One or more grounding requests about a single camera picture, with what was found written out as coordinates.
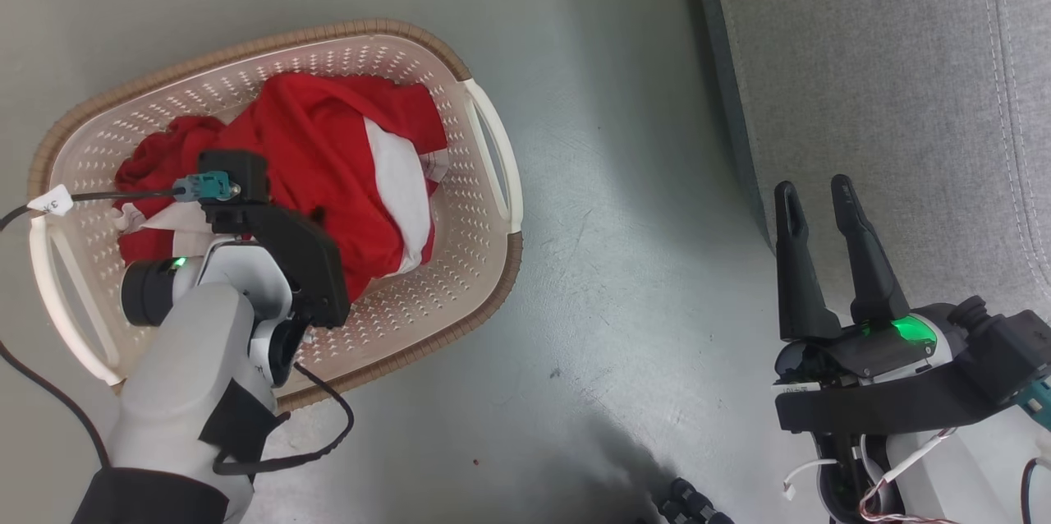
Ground white cable label tag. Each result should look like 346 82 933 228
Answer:
27 185 75 218

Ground black cable with teal plug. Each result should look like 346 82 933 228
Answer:
1012 379 1051 524
0 171 241 231

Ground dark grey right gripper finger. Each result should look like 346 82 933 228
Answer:
774 181 842 342
830 174 911 324

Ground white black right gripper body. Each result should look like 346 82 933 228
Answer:
774 296 986 387

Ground white perforated laundry basket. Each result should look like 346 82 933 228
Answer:
27 17 525 414

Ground red white striped garment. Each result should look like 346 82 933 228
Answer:
113 72 450 303

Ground black corrugated cable conduit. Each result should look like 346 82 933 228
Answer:
653 477 736 524

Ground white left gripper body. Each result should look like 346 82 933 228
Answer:
122 237 310 389

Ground white wire with connector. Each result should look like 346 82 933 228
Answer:
783 457 840 500

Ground thin black looped cable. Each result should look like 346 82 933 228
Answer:
212 360 356 477

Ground red white twisted wires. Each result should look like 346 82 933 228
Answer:
858 425 963 524

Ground grey fabric sofa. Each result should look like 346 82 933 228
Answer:
688 0 1051 328

